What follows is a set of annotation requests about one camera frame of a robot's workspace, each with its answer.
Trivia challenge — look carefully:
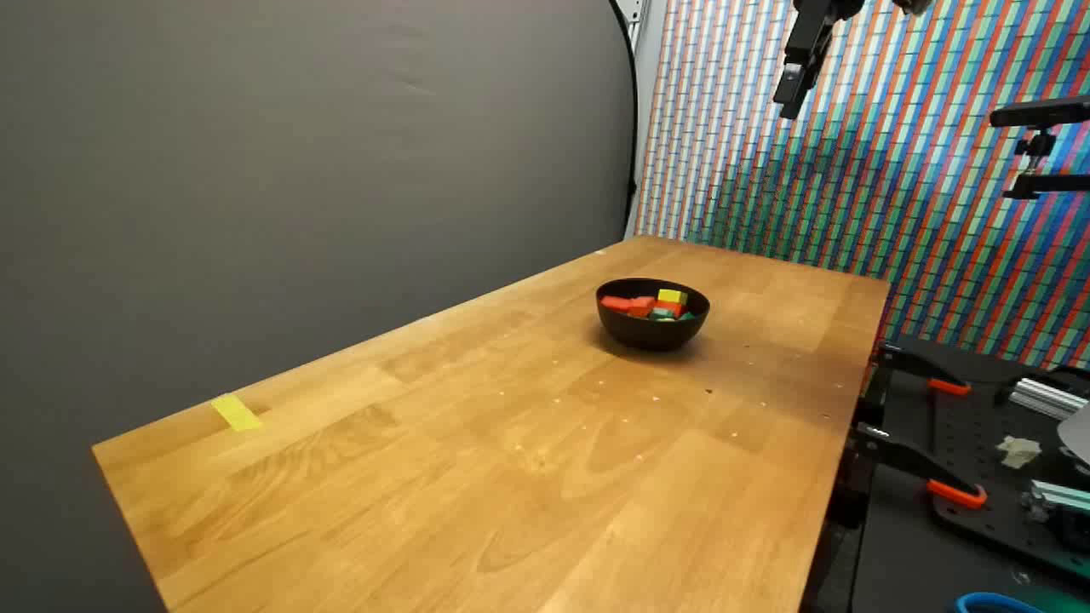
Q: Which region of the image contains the blue handled tool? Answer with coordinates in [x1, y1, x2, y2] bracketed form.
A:
[955, 593, 1043, 613]

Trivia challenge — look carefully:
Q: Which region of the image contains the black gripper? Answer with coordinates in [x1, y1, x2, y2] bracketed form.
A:
[772, 0, 866, 118]

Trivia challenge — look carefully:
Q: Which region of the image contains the orange handled clamp lower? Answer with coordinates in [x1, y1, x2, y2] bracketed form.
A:
[850, 427, 987, 510]

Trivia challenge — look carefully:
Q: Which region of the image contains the black bowl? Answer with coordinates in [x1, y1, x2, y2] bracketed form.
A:
[595, 279, 712, 351]

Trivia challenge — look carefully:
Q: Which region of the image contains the orange handled clamp upper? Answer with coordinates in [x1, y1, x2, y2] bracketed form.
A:
[883, 344, 971, 399]

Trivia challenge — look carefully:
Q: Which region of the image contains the red triangular prism block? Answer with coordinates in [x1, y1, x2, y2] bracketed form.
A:
[598, 296, 654, 320]

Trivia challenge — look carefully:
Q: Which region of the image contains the black perforated tool board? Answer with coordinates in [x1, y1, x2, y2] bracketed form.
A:
[872, 337, 1090, 588]

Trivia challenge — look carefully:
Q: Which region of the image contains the orange handled clamp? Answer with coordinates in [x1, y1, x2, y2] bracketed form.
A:
[883, 344, 971, 399]
[850, 427, 987, 510]

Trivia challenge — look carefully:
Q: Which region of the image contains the yellow tape strip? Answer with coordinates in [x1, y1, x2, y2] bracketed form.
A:
[210, 394, 261, 434]

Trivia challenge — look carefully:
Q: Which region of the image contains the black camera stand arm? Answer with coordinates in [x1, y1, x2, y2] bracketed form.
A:
[987, 97, 1090, 200]

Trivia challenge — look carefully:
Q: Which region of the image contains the yellow block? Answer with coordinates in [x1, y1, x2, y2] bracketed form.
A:
[657, 288, 685, 315]

